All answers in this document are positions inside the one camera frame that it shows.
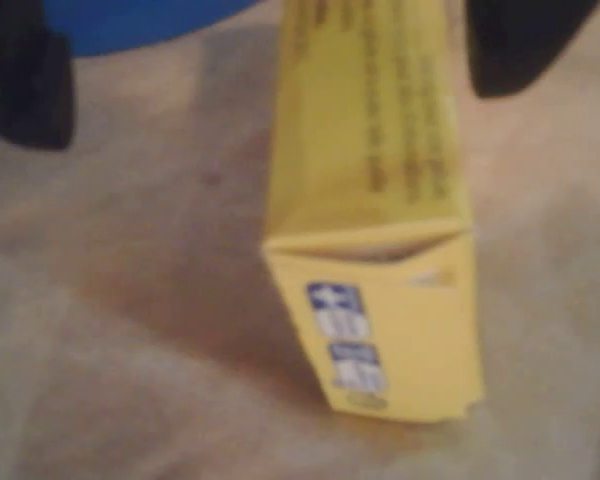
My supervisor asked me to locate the yellow cardboard box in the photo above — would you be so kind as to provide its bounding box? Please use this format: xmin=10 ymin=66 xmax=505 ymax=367
xmin=261 ymin=0 xmax=486 ymax=427

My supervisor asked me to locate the blue bowl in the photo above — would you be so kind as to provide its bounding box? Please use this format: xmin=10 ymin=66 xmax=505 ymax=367
xmin=47 ymin=0 xmax=284 ymax=58

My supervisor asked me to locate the light wrinkled table cloth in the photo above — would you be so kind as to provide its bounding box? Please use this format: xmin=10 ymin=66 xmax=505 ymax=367
xmin=0 ymin=0 xmax=600 ymax=480

